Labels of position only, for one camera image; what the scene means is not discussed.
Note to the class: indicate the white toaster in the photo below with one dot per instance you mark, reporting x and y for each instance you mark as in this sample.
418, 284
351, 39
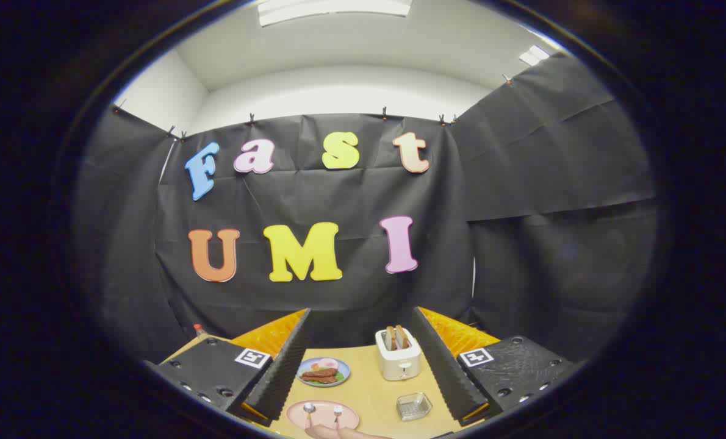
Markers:
398, 364

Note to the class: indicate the clear bottle with red cap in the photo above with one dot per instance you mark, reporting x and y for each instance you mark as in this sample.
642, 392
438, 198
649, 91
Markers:
199, 331

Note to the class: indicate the brown meat strip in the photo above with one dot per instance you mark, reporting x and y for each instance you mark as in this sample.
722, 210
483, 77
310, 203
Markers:
325, 372
317, 379

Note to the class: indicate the blue plate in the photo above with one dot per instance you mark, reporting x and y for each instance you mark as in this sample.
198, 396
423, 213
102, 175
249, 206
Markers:
307, 367

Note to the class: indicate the pink ham slice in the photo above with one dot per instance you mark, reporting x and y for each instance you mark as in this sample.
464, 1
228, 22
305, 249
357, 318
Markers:
327, 364

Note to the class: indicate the small ceiling light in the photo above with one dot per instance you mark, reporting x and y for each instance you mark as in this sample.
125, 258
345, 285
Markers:
534, 55

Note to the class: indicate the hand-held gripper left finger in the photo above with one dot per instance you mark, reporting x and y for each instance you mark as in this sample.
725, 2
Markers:
283, 366

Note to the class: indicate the long ceiling light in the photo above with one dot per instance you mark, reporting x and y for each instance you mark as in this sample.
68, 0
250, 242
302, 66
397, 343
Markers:
332, 9

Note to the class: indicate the perforated metal basket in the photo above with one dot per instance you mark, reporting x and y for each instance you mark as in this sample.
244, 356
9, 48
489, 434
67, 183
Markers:
414, 406

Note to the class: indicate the pink plate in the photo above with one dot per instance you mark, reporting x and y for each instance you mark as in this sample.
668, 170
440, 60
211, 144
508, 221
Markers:
323, 416

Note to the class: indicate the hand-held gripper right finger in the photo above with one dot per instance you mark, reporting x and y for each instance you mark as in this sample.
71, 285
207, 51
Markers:
442, 366

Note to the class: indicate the toast slice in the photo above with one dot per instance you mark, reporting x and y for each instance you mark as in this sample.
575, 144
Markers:
390, 338
402, 336

